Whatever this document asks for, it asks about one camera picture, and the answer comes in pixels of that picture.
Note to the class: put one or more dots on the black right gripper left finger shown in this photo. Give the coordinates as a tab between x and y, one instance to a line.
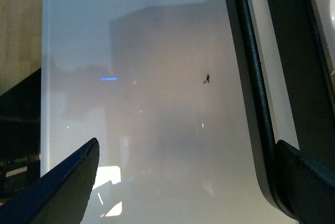
61	195

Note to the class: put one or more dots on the black drawer handle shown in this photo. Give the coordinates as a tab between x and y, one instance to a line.
260	122

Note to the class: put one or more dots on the wooden drawer cabinet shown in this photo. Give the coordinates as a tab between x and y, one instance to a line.
21	31

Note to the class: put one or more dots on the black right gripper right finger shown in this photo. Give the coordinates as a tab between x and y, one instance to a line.
309	186

